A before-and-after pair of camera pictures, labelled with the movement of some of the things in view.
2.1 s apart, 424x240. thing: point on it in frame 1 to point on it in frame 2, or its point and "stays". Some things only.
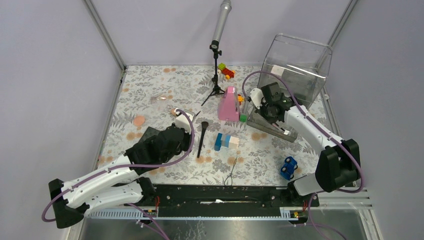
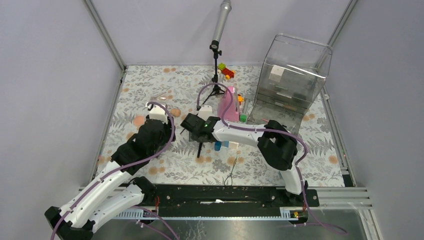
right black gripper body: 264,110 to 193,137
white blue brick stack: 226,141 stays
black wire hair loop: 230,175 stays
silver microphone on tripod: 225,11 stays
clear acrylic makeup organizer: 301,66 stays
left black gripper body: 184,146 to 166,135
